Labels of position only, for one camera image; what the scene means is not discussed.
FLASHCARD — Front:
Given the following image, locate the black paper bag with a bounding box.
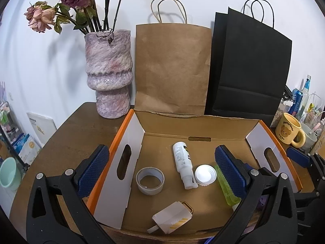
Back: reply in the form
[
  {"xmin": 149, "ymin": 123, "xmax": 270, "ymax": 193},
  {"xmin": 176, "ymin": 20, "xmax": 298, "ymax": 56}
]
[{"xmin": 204, "ymin": 0, "xmax": 293, "ymax": 120}]

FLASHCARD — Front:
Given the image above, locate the yellow bear mug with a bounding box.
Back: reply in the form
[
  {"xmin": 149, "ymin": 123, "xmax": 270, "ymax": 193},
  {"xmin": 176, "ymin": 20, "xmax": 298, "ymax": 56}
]
[{"xmin": 275, "ymin": 112, "xmax": 306, "ymax": 148}]

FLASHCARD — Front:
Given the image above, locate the clear glass bottle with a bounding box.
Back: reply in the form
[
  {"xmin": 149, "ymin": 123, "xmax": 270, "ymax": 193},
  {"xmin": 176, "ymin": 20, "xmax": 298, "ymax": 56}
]
[{"xmin": 301, "ymin": 75, "xmax": 312, "ymax": 112}]

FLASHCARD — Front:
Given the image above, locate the white ribbed cap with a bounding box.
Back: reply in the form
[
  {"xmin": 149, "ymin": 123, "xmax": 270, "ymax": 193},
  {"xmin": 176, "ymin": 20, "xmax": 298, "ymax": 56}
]
[{"xmin": 194, "ymin": 165, "xmax": 217, "ymax": 186}]

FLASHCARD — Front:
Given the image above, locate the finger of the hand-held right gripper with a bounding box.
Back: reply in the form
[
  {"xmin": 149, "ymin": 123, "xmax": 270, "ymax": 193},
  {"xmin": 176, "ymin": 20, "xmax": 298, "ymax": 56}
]
[
  {"xmin": 293, "ymin": 191, "xmax": 325, "ymax": 234},
  {"xmin": 286, "ymin": 147, "xmax": 325, "ymax": 192}
]

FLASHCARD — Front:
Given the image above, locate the mint green plastic basin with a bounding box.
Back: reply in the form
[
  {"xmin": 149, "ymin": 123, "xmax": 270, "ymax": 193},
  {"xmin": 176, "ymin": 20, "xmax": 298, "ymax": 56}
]
[{"xmin": 0, "ymin": 157, "xmax": 22, "ymax": 192}]

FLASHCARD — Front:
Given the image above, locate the cluttered storage rack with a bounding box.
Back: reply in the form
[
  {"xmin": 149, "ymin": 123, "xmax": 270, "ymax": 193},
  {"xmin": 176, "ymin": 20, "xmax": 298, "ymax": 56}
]
[{"xmin": 0, "ymin": 81, "xmax": 18, "ymax": 143}]

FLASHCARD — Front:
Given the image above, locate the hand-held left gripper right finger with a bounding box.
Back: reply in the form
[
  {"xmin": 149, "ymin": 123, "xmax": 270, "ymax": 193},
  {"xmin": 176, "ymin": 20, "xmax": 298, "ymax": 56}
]
[{"xmin": 212, "ymin": 144, "xmax": 297, "ymax": 244}]

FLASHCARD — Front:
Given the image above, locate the small white jar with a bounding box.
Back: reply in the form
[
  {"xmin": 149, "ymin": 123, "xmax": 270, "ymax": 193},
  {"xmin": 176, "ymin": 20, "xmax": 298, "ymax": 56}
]
[{"xmin": 136, "ymin": 167, "xmax": 165, "ymax": 196}]

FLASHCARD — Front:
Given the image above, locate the white and blue pack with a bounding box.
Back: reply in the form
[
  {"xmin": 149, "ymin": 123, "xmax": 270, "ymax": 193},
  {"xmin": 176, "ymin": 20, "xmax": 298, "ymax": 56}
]
[{"xmin": 11, "ymin": 133, "xmax": 42, "ymax": 166}]

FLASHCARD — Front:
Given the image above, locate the white square perfume bottle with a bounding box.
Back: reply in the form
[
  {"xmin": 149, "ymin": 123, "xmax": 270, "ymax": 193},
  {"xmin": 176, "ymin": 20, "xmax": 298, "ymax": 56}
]
[{"xmin": 152, "ymin": 201, "xmax": 194, "ymax": 235}]

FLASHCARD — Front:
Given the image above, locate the blue drink can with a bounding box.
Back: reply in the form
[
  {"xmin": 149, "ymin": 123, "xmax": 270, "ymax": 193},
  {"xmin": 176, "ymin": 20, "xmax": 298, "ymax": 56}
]
[{"xmin": 292, "ymin": 88, "xmax": 304, "ymax": 116}]

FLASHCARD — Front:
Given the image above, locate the white flat box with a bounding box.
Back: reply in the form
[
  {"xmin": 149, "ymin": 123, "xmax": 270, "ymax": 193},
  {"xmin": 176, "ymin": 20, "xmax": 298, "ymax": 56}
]
[{"xmin": 26, "ymin": 111, "xmax": 57, "ymax": 148}]

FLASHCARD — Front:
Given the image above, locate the clear cup with straws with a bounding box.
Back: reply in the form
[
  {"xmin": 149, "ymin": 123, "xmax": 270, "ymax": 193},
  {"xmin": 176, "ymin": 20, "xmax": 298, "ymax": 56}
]
[{"xmin": 303, "ymin": 91, "xmax": 325, "ymax": 133}]

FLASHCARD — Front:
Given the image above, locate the brown paper bag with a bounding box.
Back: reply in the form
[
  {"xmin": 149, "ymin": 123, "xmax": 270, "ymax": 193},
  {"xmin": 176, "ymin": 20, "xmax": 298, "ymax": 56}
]
[{"xmin": 134, "ymin": 0, "xmax": 212, "ymax": 115}]

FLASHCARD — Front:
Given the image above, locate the clear container black clip lid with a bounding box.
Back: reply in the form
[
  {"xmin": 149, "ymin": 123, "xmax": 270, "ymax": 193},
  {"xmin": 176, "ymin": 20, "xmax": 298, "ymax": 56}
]
[{"xmin": 270, "ymin": 85, "xmax": 292, "ymax": 128}]

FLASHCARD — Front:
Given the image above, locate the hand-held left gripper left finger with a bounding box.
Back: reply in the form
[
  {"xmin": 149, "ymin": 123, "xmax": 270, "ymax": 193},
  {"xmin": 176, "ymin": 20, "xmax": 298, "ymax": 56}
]
[{"xmin": 26, "ymin": 144, "xmax": 112, "ymax": 244}]

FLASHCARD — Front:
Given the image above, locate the purple marbled vase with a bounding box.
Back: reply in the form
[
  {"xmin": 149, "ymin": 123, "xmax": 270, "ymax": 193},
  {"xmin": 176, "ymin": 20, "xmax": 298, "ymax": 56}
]
[{"xmin": 84, "ymin": 29, "xmax": 134, "ymax": 119}]

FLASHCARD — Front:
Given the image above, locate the small white spray bottle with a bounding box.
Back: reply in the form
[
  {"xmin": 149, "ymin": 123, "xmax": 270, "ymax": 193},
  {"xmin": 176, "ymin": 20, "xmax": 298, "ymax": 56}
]
[{"xmin": 173, "ymin": 142, "xmax": 198, "ymax": 190}]

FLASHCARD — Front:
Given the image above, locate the green spray bottle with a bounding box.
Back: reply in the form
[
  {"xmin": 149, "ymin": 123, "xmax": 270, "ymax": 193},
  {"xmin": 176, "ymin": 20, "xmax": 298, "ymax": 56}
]
[{"xmin": 214, "ymin": 165, "xmax": 242, "ymax": 212}]

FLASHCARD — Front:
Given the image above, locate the red cardboard box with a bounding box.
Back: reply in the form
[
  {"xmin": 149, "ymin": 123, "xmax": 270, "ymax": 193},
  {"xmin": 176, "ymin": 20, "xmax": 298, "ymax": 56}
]
[{"xmin": 86, "ymin": 109, "xmax": 303, "ymax": 242}]

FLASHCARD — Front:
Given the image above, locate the pale ceramic cup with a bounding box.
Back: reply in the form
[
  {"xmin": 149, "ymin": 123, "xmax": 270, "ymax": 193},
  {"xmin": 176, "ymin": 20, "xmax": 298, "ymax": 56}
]
[{"xmin": 300, "ymin": 123, "xmax": 318, "ymax": 151}]

